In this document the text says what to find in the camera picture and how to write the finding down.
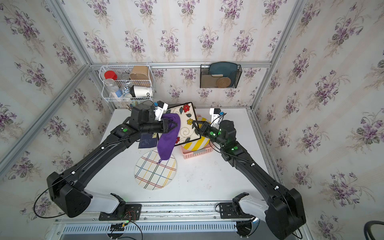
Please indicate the clear plastic bottle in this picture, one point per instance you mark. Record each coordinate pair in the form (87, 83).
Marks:
(113, 88)

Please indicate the pink plastic basket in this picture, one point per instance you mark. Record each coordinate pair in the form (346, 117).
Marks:
(189, 150)

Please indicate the yellow striped round plate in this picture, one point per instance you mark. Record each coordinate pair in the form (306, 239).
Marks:
(196, 144)

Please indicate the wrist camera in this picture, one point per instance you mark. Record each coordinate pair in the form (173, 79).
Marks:
(215, 113)
(160, 108)

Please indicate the round cork coaster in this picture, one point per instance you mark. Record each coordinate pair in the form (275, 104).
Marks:
(223, 82)

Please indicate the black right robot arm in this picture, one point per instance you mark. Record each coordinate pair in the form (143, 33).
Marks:
(282, 209)

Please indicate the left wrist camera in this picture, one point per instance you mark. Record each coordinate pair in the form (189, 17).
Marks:
(160, 108)

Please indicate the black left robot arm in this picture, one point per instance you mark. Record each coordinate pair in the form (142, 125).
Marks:
(68, 189)

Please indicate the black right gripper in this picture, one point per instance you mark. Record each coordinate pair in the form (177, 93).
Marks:
(204, 129)

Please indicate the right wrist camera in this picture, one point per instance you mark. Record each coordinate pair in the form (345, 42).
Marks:
(215, 113)

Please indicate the black mesh wall holder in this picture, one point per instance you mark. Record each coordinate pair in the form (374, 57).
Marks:
(209, 81)

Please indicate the white wire basket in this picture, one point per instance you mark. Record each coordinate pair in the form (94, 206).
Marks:
(125, 83)

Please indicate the square floral plate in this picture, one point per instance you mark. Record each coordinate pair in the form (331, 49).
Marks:
(187, 114)

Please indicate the brown paper box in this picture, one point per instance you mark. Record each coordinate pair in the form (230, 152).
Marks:
(140, 73)

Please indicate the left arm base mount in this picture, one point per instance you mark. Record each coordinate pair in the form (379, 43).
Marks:
(124, 211)

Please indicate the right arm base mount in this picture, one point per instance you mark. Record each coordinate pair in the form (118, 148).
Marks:
(237, 211)

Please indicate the white cylindrical can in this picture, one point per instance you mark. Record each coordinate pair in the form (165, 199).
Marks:
(141, 92)

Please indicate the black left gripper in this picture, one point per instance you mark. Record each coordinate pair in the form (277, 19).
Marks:
(164, 125)

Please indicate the round plaid plate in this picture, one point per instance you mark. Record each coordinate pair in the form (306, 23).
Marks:
(152, 173)

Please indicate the purple cloth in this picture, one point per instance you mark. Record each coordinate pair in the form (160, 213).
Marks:
(168, 140)

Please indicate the teal plate in holder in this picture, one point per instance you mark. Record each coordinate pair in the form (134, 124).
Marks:
(227, 69)

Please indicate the small navy notebook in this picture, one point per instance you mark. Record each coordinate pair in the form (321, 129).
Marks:
(148, 141)

